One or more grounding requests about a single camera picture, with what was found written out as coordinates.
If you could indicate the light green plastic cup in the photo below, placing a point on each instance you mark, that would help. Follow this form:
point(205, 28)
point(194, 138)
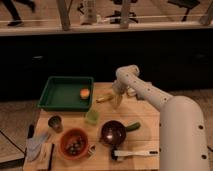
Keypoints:
point(92, 117)

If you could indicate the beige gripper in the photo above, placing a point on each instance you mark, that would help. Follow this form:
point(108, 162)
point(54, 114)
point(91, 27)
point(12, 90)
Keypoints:
point(116, 101)

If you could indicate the orange bowl with contents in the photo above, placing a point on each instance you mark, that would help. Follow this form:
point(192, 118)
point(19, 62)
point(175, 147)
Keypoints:
point(74, 144)

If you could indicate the grey cloth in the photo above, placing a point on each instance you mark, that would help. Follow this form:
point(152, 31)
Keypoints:
point(33, 146)

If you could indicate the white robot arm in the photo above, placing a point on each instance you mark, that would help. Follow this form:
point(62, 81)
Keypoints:
point(182, 133)

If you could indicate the metal cup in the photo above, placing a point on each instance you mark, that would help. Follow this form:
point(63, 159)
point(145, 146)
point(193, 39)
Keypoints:
point(55, 122)

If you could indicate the white dish brush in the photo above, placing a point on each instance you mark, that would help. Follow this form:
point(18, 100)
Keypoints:
point(115, 154)

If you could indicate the green plastic tray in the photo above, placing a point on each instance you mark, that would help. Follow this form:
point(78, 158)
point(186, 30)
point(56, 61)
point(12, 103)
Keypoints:
point(62, 93)

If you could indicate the yellow banana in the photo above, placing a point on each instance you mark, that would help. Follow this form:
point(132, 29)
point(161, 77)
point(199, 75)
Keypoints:
point(104, 98)

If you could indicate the green cucumber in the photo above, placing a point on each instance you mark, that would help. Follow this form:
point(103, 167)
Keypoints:
point(133, 127)

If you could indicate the dark purple bowl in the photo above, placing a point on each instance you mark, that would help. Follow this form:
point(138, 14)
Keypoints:
point(113, 133)

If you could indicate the orange round fruit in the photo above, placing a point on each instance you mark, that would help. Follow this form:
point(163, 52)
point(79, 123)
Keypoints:
point(84, 93)

